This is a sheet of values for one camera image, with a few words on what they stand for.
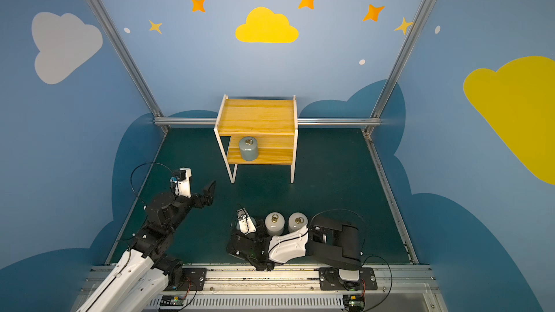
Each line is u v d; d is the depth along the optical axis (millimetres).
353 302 731
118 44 852
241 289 736
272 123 786
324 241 494
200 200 677
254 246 640
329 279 745
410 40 847
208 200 699
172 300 718
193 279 738
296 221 801
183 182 638
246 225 718
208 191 683
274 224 801
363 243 499
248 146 836
